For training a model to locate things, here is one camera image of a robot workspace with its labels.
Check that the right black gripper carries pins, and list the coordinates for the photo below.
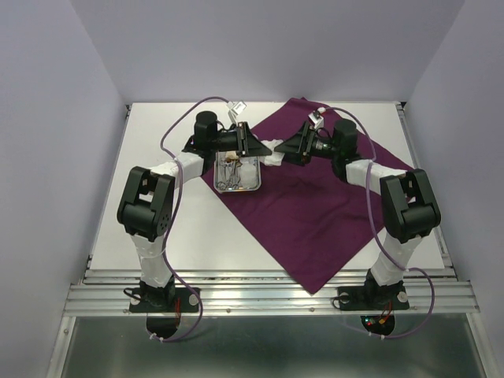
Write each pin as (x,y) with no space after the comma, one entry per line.
(298,147)

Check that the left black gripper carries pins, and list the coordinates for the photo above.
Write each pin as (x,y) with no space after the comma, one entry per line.
(246,144)

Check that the white gauze pad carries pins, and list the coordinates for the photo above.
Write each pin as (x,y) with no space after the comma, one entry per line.
(275,158)
(248,176)

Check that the stainless steel instrument tray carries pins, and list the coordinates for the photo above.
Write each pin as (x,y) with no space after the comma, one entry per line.
(244,160)

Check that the straight steel scissors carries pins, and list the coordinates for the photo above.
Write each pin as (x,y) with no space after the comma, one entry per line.
(225,176)

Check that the purple surgical drape cloth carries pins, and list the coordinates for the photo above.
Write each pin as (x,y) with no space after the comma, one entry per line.
(307,219)

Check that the bagged beige gloves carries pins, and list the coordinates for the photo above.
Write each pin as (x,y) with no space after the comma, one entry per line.
(231,156)

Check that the long steel forceps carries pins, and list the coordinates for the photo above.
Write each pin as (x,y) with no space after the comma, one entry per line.
(234,179)

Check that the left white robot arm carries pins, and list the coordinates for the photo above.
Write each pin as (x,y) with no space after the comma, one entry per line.
(150,202)

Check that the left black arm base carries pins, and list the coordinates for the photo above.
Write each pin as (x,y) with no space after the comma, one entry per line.
(168,299)

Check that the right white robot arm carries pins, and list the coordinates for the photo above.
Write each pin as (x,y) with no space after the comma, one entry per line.
(408,206)

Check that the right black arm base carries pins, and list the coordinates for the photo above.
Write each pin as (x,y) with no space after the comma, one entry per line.
(371,296)

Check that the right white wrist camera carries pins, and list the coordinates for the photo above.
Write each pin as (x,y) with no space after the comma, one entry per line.
(316,118)

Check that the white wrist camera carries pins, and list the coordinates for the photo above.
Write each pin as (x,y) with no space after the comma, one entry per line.
(316,118)
(234,110)

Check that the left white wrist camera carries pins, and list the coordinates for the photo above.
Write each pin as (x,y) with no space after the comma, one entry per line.
(234,110)

